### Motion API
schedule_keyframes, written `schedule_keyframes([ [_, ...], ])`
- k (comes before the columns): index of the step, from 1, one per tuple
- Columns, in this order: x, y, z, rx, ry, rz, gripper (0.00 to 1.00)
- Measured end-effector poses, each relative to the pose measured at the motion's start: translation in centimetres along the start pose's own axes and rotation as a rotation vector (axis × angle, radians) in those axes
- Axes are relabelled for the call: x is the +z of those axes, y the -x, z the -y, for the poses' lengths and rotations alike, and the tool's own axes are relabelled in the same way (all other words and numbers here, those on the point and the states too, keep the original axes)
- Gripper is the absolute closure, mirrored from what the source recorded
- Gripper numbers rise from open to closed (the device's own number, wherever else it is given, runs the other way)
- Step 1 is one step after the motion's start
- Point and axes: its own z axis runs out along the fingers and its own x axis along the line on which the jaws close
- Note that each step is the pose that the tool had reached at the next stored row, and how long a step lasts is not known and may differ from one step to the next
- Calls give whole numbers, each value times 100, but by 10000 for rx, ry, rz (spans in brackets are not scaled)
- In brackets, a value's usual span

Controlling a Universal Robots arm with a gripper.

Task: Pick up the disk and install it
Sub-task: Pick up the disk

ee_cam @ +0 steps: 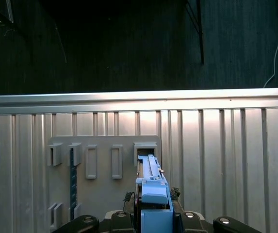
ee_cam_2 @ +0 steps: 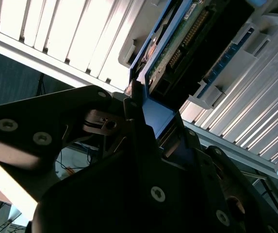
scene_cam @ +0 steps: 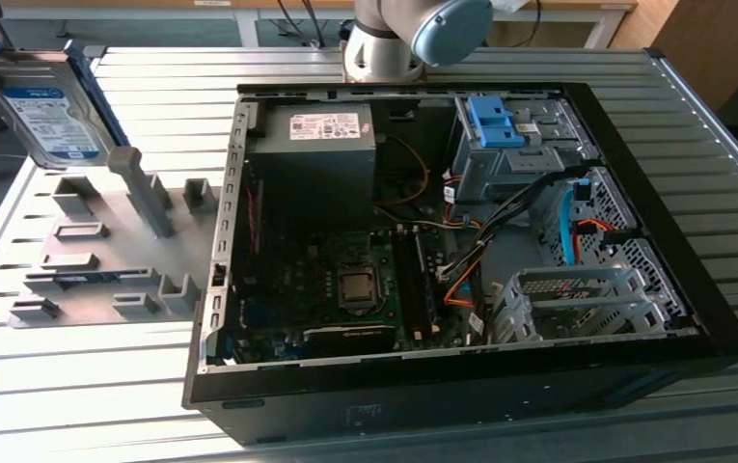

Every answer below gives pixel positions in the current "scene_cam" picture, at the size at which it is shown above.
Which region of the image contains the hard disk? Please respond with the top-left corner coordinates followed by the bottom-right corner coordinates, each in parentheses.
top-left (0, 39), bottom-right (132, 170)

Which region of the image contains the black cable bundle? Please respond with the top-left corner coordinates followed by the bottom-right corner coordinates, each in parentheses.
top-left (435, 166), bottom-right (586, 284)

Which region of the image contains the silver disk bay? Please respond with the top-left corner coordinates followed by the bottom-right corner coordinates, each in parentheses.
top-left (490, 262), bottom-right (698, 343)

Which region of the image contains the black RAM stick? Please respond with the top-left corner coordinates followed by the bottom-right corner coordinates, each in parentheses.
top-left (391, 224), bottom-right (423, 341)

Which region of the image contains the thin orange wire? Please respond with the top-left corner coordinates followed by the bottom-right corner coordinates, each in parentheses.
top-left (443, 269), bottom-right (476, 308)

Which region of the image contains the yellow wire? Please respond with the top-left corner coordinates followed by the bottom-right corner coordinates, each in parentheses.
top-left (372, 136), bottom-right (431, 207)

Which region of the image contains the red twisted wire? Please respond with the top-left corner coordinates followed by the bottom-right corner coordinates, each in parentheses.
top-left (244, 182), bottom-right (264, 255)

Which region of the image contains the black graphics card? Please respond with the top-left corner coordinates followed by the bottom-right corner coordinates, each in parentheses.
top-left (300, 321), bottom-right (399, 358)

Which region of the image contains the white framed desk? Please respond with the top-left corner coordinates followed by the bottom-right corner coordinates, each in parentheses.
top-left (0, 0), bottom-right (640, 49)

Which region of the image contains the blue plastic latch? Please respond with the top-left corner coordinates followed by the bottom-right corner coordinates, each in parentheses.
top-left (467, 95), bottom-right (531, 149)

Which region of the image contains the green motherboard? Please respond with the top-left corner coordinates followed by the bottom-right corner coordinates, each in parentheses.
top-left (232, 226), bottom-right (472, 363)

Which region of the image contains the orange flat wire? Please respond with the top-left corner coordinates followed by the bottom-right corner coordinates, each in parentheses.
top-left (571, 219), bottom-right (620, 252)

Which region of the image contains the dark blue RAM stick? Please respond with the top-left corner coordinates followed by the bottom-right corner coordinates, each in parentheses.
top-left (52, 272), bottom-right (119, 286)

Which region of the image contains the silver drive cage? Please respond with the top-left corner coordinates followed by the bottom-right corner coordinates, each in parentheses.
top-left (451, 95), bottom-right (602, 206)

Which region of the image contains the blue wire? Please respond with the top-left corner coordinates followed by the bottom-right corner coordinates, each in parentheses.
top-left (558, 180), bottom-right (592, 266)

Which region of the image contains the brown wooden cabinet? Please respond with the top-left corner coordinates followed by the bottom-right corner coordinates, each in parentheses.
top-left (608, 0), bottom-right (738, 113)

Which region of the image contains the grey parts rack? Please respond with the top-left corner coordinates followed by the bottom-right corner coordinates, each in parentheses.
top-left (6, 147), bottom-right (223, 333)

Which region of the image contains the black PC case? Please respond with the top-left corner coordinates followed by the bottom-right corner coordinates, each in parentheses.
top-left (179, 80), bottom-right (738, 448)

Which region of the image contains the grey power supply unit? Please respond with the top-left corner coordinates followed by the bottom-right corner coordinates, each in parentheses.
top-left (248, 101), bottom-right (380, 232)

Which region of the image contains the CPU socket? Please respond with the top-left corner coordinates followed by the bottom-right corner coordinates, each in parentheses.
top-left (334, 262), bottom-right (383, 314)

